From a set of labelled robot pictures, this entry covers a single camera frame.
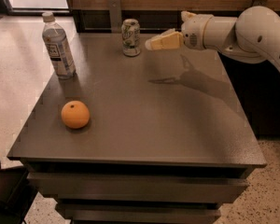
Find grey drawer cabinet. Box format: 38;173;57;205
8;35;266;224

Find clear plastic water bottle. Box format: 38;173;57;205
42;12;76;79

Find right metal rail bracket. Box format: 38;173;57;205
251;0;268;7

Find left metal rail bracket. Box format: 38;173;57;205
108;0;122;34

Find green white 7up can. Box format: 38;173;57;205
121;19;140;57

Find orange fruit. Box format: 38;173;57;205
61;101;91;129

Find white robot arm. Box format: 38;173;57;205
145;6;280;73

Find metal rail bracket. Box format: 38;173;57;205
251;0;268;7
108;0;122;34

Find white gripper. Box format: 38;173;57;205
145;10;213;50

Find dark chair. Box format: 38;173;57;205
0;162;37;224

